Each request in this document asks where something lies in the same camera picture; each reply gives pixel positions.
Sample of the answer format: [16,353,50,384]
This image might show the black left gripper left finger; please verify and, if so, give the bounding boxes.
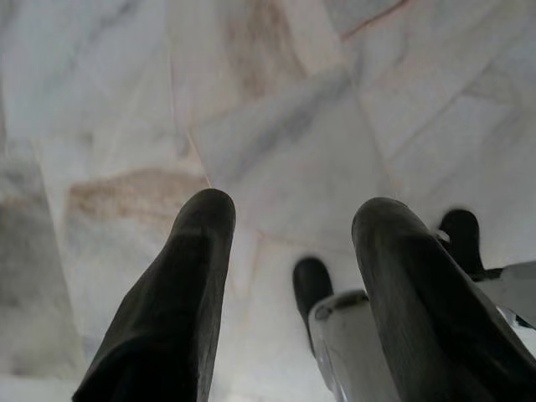
[70,188,237,402]

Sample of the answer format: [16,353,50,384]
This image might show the black right robot foot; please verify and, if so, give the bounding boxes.
[437,209,487,278]

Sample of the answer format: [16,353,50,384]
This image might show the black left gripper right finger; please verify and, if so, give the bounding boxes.
[352,197,536,402]

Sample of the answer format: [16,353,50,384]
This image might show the black left robot foot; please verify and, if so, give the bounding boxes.
[292,257,335,357]

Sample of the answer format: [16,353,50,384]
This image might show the black robot foot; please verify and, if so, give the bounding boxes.
[292,257,335,357]
[437,209,487,278]

